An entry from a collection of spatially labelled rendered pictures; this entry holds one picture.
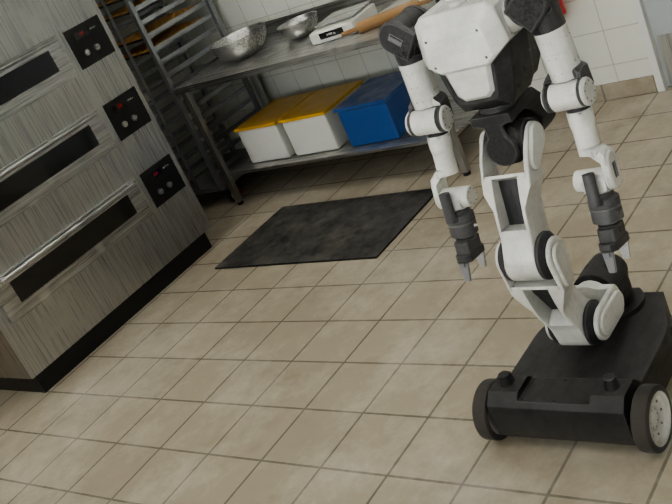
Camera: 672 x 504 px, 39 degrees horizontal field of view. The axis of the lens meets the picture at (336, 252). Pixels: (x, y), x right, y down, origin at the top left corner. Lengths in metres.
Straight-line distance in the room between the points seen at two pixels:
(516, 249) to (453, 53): 0.60
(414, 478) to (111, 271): 2.70
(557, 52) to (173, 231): 3.52
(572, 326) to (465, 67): 0.88
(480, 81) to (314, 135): 3.29
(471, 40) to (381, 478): 1.50
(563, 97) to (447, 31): 0.36
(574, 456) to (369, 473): 0.72
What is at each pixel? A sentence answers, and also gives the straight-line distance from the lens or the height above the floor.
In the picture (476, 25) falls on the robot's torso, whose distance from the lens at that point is 2.61.
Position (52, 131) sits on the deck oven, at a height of 1.12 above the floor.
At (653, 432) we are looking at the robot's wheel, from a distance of 2.96.
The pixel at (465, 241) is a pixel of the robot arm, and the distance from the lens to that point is 2.99.
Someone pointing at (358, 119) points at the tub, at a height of 0.40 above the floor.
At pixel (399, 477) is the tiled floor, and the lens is 3.28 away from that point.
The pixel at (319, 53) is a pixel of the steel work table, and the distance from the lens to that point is 5.40.
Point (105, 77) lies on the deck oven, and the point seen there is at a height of 1.21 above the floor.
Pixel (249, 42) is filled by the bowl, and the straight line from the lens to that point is 6.03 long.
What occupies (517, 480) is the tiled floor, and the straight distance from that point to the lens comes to 3.07.
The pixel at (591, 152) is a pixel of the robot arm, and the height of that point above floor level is 0.89.
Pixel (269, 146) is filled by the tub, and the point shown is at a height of 0.33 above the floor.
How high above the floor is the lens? 1.92
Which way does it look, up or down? 22 degrees down
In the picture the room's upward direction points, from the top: 25 degrees counter-clockwise
